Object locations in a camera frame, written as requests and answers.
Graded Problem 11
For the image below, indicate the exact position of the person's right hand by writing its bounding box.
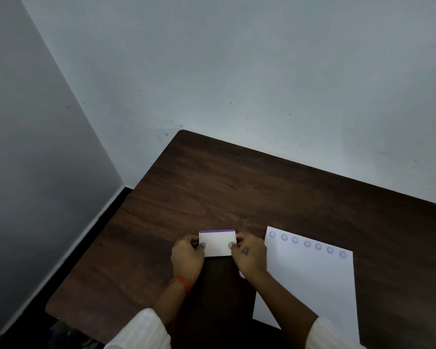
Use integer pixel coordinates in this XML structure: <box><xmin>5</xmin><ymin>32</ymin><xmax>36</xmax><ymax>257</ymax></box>
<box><xmin>228</xmin><ymin>232</ymin><xmax>269</xmax><ymax>282</ymax></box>

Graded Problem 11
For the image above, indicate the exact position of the orange thread wristband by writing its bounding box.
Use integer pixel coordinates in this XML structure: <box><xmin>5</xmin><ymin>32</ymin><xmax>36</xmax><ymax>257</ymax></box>
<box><xmin>168</xmin><ymin>276</ymin><xmax>190</xmax><ymax>295</ymax></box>

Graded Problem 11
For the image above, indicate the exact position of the white paper sheet with purple stamps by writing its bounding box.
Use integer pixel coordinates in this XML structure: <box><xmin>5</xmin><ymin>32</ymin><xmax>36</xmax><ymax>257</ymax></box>
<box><xmin>252</xmin><ymin>226</ymin><xmax>360</xmax><ymax>346</ymax></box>

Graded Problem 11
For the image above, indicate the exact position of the person's left hand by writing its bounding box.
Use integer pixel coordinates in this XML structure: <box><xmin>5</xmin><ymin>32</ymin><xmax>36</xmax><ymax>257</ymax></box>
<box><xmin>171</xmin><ymin>235</ymin><xmax>207</xmax><ymax>287</ymax></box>

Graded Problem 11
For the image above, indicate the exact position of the white right sleeve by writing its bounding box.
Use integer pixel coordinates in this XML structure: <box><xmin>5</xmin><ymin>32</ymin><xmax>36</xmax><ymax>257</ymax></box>
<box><xmin>304</xmin><ymin>316</ymin><xmax>367</xmax><ymax>349</ymax></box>

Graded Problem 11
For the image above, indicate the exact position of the white purple-edged stamp pad box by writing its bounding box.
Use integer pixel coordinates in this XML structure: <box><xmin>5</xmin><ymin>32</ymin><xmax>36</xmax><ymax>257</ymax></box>
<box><xmin>198</xmin><ymin>229</ymin><xmax>237</xmax><ymax>258</ymax></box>

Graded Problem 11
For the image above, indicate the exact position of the white left sleeve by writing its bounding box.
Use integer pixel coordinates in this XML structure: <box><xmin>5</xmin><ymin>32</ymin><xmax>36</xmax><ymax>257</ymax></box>
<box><xmin>103</xmin><ymin>308</ymin><xmax>172</xmax><ymax>349</ymax></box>

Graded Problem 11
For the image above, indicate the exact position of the person's right forearm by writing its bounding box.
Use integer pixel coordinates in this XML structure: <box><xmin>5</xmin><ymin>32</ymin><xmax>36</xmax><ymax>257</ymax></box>
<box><xmin>248</xmin><ymin>270</ymin><xmax>319</xmax><ymax>347</ymax></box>

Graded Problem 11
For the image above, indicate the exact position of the person's left forearm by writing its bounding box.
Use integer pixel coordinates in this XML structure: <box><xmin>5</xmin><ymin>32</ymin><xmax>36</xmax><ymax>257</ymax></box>
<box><xmin>152</xmin><ymin>278</ymin><xmax>194</xmax><ymax>335</ymax></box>

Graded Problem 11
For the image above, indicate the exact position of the white sleeve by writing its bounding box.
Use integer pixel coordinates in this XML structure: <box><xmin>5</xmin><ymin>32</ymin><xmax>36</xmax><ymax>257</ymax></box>
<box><xmin>103</xmin><ymin>308</ymin><xmax>172</xmax><ymax>349</ymax></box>
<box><xmin>304</xmin><ymin>316</ymin><xmax>367</xmax><ymax>349</ymax></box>

